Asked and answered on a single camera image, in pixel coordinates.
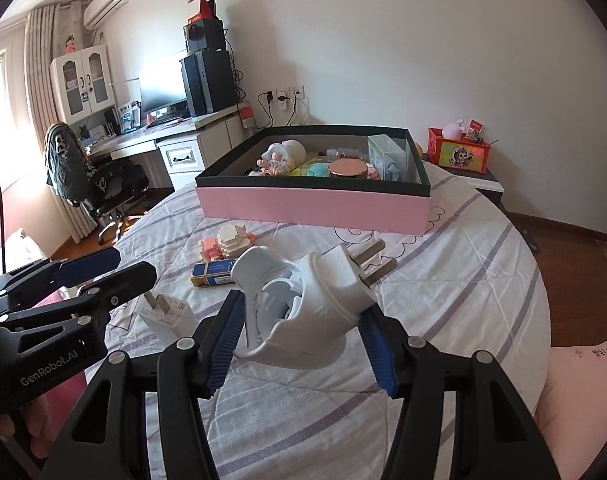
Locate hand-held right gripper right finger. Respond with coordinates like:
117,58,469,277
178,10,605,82
357,307,559,480

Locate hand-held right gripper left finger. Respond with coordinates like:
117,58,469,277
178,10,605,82
40,290,246,480

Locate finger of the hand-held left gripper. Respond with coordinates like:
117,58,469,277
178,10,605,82
0,260,158,352
0,246,122,311

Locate white power plug adapter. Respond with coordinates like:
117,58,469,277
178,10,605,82
232,239,399,372

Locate pink storage box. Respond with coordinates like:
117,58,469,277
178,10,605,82
195,126,433,236

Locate clear plastic package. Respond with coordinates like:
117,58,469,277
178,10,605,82
367,134,409,182

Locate person's left hand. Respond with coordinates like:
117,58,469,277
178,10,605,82
0,402,49,461

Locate white charger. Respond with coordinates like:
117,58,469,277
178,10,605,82
137,292,190,343

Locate pink cloth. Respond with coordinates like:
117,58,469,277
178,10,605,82
0,227,91,461

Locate small box with blue label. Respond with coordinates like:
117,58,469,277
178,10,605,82
190,258,241,289

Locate black office chair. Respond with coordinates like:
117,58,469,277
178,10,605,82
83,157,151,246

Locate dark patterned jacket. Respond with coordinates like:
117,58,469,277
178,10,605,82
44,122,91,206

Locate white pink block figure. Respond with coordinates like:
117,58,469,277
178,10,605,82
199,224,258,262

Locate white desk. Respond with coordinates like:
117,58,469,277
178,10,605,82
86,105,259,191

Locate beige curtain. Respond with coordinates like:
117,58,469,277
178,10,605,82
13,7,99,246

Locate white glass door cabinet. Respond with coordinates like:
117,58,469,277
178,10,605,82
50,44,115,123

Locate small doll figure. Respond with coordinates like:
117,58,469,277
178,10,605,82
256,150,291,177

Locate rose gold lidded jar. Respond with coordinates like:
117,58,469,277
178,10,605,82
328,159,368,181

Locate computer monitor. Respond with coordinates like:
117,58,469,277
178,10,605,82
138,52,190,116

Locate pink printed pillow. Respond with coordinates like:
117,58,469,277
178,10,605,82
533,335,607,480

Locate dark top nightstand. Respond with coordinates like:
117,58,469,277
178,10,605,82
423,157,505,206

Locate black computer tower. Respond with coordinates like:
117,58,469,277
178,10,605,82
179,50,238,116

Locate red printed storage box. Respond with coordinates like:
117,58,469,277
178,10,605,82
427,127,491,175

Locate black speaker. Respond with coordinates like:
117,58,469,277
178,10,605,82
183,17,225,53

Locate red cardboard box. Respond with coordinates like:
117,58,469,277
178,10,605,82
187,0,216,21

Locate black power cable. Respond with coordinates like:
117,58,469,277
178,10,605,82
256,92,276,128

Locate white wall outlet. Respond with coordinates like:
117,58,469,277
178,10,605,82
263,85,305,103

